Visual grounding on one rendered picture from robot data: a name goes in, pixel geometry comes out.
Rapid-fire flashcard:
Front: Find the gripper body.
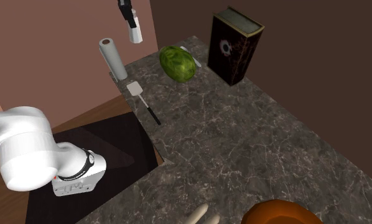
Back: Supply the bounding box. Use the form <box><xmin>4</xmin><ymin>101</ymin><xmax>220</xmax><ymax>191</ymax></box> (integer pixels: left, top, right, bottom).
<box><xmin>117</xmin><ymin>0</ymin><xmax>133</xmax><ymax>17</ymax></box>

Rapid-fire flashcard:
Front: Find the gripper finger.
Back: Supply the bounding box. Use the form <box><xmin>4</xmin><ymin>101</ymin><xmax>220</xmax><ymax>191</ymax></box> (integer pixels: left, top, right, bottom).
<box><xmin>125</xmin><ymin>11</ymin><xmax>138</xmax><ymax>30</ymax></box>

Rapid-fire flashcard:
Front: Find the white bottle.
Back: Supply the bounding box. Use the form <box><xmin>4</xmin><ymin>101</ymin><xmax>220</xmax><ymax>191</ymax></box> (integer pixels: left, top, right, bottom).
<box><xmin>127</xmin><ymin>9</ymin><xmax>143</xmax><ymax>44</ymax></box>

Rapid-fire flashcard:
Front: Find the grey paper towel roll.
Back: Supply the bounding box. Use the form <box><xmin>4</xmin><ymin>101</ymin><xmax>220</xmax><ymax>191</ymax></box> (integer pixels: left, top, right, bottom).
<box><xmin>99</xmin><ymin>38</ymin><xmax>129</xmax><ymax>81</ymax></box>

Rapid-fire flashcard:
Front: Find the green cabbage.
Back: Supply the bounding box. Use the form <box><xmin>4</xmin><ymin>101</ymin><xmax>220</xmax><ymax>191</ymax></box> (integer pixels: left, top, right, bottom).
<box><xmin>159</xmin><ymin>45</ymin><xmax>197</xmax><ymax>83</ymax></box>

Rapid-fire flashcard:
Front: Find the white spoon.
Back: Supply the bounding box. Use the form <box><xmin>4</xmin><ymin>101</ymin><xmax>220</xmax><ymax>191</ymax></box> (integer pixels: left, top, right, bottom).
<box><xmin>180</xmin><ymin>46</ymin><xmax>203</xmax><ymax>67</ymax></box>

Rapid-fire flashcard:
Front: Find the dark book with gold edge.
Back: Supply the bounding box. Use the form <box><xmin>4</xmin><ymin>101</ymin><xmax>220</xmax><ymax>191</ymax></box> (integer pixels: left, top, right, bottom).
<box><xmin>207</xmin><ymin>5</ymin><xmax>266</xmax><ymax>87</ymax></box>

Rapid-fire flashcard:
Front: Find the beige stick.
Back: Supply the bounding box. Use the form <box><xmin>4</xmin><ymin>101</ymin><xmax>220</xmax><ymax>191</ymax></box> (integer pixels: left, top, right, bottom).
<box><xmin>204</xmin><ymin>213</ymin><xmax>221</xmax><ymax>224</ymax></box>
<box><xmin>183</xmin><ymin>203</ymin><xmax>210</xmax><ymax>224</ymax></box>

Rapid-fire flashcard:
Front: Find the orange round object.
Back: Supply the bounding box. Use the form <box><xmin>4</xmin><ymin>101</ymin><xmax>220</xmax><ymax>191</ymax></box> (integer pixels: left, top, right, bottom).
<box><xmin>241</xmin><ymin>199</ymin><xmax>324</xmax><ymax>224</ymax></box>

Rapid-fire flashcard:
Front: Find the white spatula with black handle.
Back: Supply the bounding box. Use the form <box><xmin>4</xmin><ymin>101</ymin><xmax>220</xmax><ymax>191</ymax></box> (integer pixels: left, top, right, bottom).
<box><xmin>125</xmin><ymin>81</ymin><xmax>162</xmax><ymax>126</ymax></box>

